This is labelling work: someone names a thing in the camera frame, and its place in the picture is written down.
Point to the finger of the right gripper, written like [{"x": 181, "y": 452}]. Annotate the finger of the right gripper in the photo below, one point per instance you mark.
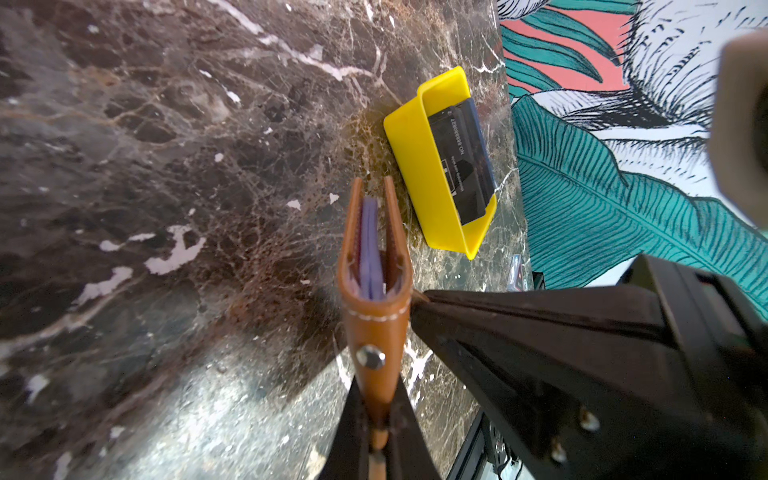
[{"x": 583, "y": 404}]

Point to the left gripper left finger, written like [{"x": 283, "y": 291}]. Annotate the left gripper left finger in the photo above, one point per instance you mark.
[{"x": 347, "y": 458}]

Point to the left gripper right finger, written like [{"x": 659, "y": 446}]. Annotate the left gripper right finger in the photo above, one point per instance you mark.
[{"x": 407, "y": 455}]

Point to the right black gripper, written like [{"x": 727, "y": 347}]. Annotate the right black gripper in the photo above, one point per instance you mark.
[{"x": 721, "y": 339}]

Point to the brown leather card holder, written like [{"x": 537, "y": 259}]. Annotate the brown leather card holder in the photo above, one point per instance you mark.
[{"x": 375, "y": 280}]

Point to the dark credit card stack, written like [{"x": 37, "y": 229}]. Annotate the dark credit card stack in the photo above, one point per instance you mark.
[{"x": 464, "y": 158}]

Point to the yellow plastic card tray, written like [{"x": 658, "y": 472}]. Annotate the yellow plastic card tray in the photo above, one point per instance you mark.
[{"x": 409, "y": 134}]

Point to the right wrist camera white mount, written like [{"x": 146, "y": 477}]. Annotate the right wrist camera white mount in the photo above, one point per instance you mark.
[{"x": 737, "y": 147}]

